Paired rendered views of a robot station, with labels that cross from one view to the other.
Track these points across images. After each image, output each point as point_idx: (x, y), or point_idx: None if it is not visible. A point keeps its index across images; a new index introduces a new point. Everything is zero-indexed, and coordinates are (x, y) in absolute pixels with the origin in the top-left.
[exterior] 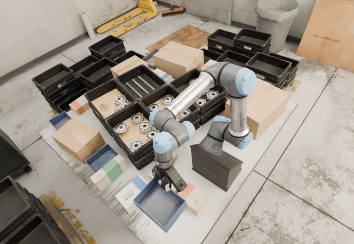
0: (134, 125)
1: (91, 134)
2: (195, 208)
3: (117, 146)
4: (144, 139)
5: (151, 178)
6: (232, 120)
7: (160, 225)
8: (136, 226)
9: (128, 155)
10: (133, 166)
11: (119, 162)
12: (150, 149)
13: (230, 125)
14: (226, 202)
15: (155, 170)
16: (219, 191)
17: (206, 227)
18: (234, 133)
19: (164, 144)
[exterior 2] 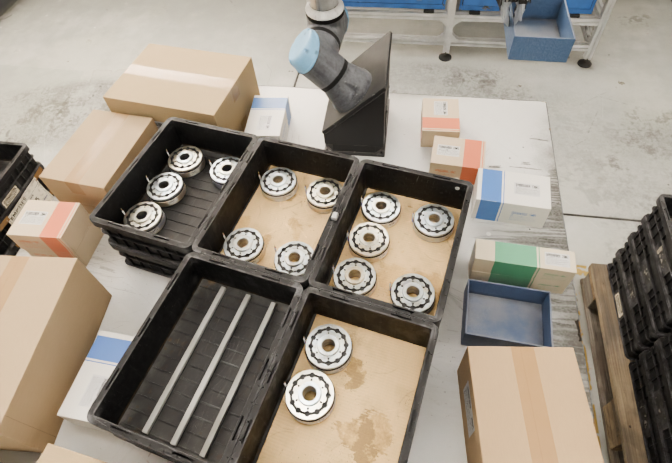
0: (377, 279)
1: (494, 359)
2: (455, 102)
3: (442, 330)
4: (400, 228)
5: (522, 36)
6: None
7: (565, 0)
8: (546, 175)
9: None
10: (459, 254)
11: (491, 241)
12: (418, 196)
13: (326, 13)
14: (405, 95)
15: None
16: (395, 108)
17: (460, 100)
18: (341, 5)
19: None
